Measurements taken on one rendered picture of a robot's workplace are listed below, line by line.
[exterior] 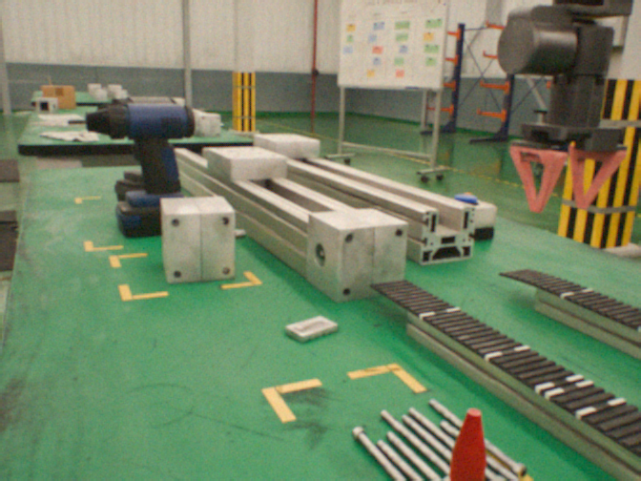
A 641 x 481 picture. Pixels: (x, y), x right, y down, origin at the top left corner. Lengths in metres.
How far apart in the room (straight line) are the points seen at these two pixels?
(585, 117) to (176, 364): 0.51
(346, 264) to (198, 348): 0.22
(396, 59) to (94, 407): 6.35
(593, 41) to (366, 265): 0.35
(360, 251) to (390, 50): 6.12
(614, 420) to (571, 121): 0.34
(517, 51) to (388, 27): 6.18
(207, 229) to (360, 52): 6.37
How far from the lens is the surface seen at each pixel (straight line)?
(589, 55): 0.72
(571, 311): 0.74
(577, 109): 0.71
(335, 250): 0.72
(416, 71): 6.56
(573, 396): 0.52
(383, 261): 0.75
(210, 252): 0.79
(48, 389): 0.58
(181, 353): 0.61
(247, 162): 1.08
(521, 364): 0.55
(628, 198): 4.23
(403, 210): 0.92
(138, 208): 1.02
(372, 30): 6.99
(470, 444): 0.30
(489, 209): 1.07
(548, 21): 0.68
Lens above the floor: 1.05
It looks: 16 degrees down
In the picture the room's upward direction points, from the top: 2 degrees clockwise
